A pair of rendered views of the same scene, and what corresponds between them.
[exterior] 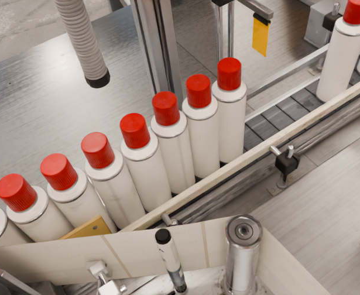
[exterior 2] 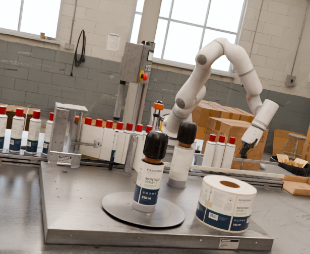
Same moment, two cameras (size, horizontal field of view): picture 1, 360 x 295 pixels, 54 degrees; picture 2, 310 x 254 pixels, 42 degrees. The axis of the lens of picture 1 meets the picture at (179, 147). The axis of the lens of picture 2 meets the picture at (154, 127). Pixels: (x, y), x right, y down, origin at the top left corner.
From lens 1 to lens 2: 169 cm
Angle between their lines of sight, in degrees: 43
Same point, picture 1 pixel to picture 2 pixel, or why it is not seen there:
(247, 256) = (132, 140)
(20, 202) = (88, 122)
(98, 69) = (117, 115)
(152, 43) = (133, 121)
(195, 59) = not seen: hidden behind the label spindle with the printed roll
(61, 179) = (99, 122)
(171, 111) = (130, 125)
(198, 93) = (138, 126)
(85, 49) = (118, 107)
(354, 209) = not seen: hidden behind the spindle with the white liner
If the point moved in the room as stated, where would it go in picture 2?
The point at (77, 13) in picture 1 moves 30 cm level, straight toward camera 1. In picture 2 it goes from (120, 98) to (121, 107)
